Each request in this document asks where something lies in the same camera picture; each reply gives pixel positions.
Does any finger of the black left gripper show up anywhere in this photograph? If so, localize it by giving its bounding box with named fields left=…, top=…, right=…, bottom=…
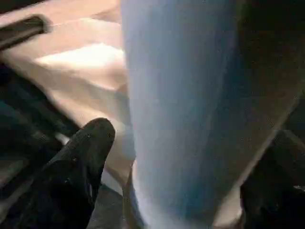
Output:
left=0, top=72, right=81, bottom=141

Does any black plastic mat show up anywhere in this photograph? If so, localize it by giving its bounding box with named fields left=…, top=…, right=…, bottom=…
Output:
left=0, top=62, right=305, bottom=229

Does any white plastic table leg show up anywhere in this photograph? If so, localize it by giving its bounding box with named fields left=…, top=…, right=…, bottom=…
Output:
left=119, top=0, right=305, bottom=229

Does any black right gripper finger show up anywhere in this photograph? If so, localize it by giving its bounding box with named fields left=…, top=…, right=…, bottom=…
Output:
left=10, top=118, right=116, bottom=229

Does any white plastic table top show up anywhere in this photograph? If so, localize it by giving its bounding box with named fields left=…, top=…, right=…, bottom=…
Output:
left=0, top=0, right=140, bottom=191

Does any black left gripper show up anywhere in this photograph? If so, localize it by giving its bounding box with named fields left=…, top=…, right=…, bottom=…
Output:
left=0, top=16, right=49, bottom=51

